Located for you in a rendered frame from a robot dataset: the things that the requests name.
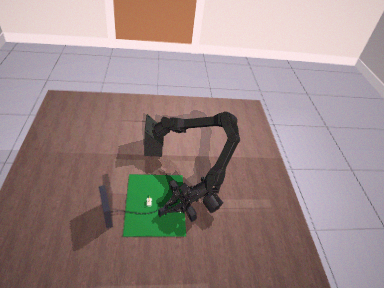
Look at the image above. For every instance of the black fan cable with plug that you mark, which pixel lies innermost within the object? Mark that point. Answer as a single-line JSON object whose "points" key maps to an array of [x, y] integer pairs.
{"points": [[161, 211]]}

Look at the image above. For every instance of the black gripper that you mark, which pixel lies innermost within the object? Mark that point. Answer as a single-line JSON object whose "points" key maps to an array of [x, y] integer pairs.
{"points": [[184, 205]]}

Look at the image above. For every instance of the green circuit board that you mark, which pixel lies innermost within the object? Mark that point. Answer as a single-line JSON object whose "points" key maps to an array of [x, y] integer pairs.
{"points": [[146, 194]]}

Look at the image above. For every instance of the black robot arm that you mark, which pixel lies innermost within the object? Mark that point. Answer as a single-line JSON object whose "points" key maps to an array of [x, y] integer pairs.
{"points": [[216, 174]]}

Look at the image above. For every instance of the dark grey cooling fan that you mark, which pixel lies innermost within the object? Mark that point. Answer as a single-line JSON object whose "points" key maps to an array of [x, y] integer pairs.
{"points": [[106, 206]]}

